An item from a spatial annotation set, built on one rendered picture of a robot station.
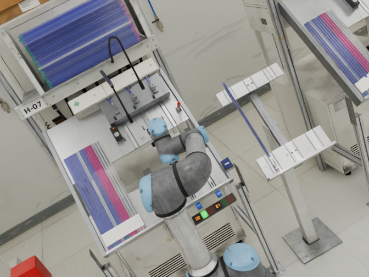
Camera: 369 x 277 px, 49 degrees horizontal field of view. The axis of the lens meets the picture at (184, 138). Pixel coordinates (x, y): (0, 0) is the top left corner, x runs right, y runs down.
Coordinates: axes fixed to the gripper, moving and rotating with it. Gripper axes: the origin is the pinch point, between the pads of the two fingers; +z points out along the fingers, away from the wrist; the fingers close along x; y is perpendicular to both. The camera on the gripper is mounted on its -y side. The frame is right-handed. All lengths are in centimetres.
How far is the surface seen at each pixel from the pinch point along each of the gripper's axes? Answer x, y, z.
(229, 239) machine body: -10, -65, 53
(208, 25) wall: -102, 93, 145
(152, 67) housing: -16.2, 36.0, 0.7
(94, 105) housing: 19.2, 33.8, 2.4
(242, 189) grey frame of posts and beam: -23.3, -40.2, 1.0
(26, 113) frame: 49, 45, -2
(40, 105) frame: 41, 45, -2
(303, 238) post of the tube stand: -47, -85, 42
